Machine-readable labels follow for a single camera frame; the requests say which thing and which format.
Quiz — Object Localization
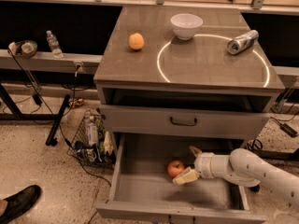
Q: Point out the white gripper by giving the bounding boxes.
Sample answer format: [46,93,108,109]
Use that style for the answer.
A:
[173,146,234,185]

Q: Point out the red apple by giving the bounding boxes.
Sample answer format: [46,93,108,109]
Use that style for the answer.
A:
[167,160,185,178]

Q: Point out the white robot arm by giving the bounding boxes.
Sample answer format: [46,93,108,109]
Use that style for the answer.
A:
[173,146,299,207]

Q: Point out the open grey middle drawer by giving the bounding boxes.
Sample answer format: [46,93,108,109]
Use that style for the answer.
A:
[96,133,265,224]

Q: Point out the grey drawer cabinet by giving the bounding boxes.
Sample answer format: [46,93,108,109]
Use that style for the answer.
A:
[93,5,286,224]

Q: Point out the closed grey upper drawer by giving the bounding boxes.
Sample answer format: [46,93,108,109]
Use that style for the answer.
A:
[100,105,269,140]

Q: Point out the black power adapter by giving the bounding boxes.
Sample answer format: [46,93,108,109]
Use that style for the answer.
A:
[277,120,298,137]

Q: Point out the silver drink can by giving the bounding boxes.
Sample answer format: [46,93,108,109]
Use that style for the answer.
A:
[227,30,259,55]

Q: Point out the orange fruit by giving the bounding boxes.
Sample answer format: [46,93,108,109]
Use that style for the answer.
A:
[129,33,144,50]

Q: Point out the white bowl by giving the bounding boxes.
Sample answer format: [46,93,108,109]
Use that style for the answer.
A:
[170,13,203,40]

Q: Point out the black table leg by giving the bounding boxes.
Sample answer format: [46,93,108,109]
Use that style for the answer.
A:
[46,95,70,146]

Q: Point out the black shoe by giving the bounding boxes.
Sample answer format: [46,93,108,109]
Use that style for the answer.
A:
[0,185,41,224]

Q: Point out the clear plastic water bottle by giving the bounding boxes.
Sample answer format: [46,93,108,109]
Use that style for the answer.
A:
[46,30,63,58]

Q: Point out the dish with items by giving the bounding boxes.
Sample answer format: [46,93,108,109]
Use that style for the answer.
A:
[7,40,37,59]

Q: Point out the wire basket with bottles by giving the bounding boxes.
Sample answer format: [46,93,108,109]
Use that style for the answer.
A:
[67,109,115,168]

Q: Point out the black cable on floor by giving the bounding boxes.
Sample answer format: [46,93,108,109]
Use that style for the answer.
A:
[7,49,112,224]

